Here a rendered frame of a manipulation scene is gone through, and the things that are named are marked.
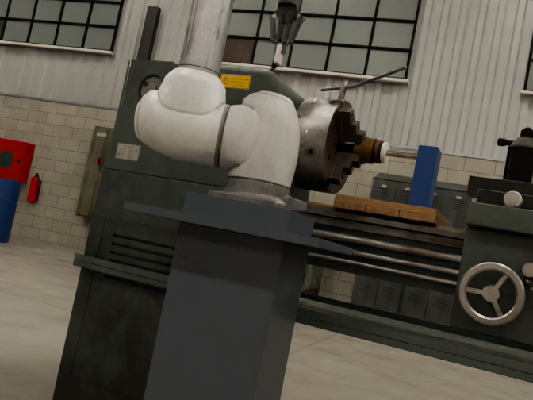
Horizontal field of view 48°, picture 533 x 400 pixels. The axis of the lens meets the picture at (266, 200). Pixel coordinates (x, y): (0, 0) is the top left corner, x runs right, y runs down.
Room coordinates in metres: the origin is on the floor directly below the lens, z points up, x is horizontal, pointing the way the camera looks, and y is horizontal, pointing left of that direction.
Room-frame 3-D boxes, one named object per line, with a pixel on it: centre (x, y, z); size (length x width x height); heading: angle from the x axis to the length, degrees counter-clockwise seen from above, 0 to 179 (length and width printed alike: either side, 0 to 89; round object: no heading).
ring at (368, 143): (1.93, -0.30, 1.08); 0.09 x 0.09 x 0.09; 65
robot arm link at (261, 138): (1.43, 0.04, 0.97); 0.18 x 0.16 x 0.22; 89
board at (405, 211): (1.88, -0.41, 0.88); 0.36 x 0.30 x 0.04; 155
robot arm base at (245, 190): (1.42, 0.01, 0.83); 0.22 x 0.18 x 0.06; 73
